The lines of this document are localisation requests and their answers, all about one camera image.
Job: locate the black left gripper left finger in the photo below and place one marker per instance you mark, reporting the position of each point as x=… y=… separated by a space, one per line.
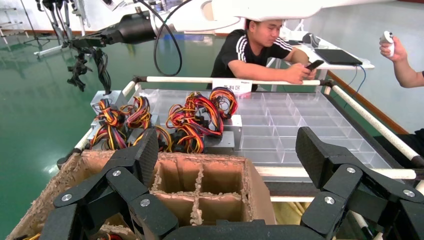
x=99 y=198

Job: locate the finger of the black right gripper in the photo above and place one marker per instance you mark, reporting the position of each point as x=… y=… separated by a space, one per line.
x=89 y=44
x=96 y=34

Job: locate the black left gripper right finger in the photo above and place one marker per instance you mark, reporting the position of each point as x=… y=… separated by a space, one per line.
x=351 y=195

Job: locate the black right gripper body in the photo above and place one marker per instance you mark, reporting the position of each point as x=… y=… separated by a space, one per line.
x=136 y=30

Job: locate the person with bare forearm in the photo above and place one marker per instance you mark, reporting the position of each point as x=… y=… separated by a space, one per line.
x=404 y=71

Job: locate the white base equipment stand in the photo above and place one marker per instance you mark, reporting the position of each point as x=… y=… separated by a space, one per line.
x=49 y=50

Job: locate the pale yellow sheet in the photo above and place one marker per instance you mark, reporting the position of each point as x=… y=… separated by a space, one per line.
x=291 y=213

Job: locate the white metal rack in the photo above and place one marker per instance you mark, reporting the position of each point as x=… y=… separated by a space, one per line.
x=13 y=24

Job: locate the clear plastic compartment tray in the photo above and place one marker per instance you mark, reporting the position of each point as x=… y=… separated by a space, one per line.
x=298 y=126

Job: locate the man in black striped tee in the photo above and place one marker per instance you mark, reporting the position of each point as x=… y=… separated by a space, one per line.
x=245 y=49

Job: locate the white paper cart label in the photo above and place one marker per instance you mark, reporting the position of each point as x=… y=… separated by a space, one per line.
x=232 y=86

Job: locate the brown cardboard divider box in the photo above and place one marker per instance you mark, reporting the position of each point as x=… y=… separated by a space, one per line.
x=212 y=179

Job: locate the white table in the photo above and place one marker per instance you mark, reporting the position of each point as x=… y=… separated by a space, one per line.
x=348 y=66

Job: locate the black smartphone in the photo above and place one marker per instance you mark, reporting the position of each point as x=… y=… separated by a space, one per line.
x=314 y=65

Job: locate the black laptop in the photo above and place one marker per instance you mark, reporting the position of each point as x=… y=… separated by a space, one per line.
x=338 y=57

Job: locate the black pouch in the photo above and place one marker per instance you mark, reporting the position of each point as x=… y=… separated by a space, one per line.
x=311 y=38

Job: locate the white handheld controller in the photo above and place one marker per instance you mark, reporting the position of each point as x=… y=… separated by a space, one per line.
x=387 y=37

